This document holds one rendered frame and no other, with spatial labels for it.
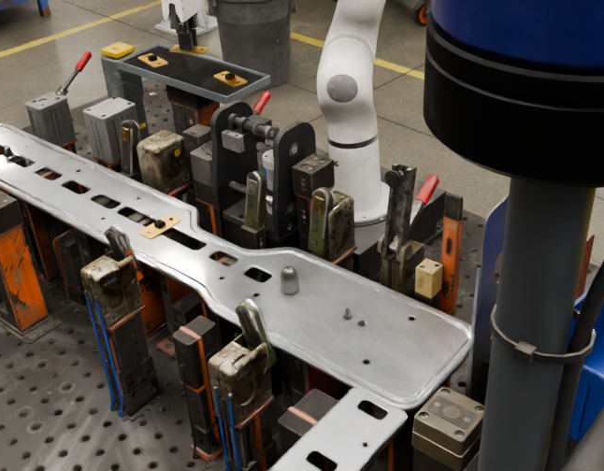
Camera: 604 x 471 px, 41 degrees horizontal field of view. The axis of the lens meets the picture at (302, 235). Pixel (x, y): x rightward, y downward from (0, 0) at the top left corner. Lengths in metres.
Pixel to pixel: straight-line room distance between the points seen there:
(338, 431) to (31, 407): 0.77
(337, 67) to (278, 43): 2.83
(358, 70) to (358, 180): 0.30
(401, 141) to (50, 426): 2.70
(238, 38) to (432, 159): 1.32
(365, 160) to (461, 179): 1.85
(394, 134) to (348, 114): 2.29
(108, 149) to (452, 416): 1.07
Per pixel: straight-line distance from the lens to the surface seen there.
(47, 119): 2.09
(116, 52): 2.05
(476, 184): 3.67
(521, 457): 0.28
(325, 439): 1.16
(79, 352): 1.83
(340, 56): 1.73
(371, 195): 1.93
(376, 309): 1.37
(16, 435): 1.70
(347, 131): 1.83
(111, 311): 1.49
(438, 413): 1.12
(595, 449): 0.45
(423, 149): 3.93
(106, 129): 1.85
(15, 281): 1.84
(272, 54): 4.53
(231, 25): 4.48
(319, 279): 1.43
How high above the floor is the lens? 1.88
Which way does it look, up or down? 35 degrees down
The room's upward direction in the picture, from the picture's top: 3 degrees counter-clockwise
